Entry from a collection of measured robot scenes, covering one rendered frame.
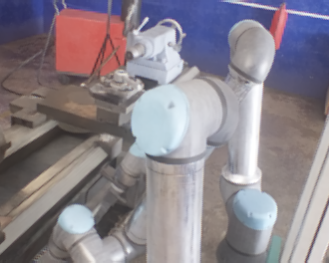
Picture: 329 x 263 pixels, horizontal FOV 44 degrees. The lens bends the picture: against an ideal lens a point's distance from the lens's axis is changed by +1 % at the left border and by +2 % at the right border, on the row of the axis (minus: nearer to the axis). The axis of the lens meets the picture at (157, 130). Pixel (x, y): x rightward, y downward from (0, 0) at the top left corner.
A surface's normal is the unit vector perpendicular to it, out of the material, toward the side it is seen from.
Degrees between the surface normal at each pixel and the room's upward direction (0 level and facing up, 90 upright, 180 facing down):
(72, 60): 90
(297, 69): 90
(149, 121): 83
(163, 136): 83
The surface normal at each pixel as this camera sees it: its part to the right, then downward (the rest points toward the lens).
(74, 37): -0.04, 0.45
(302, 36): -0.37, 0.38
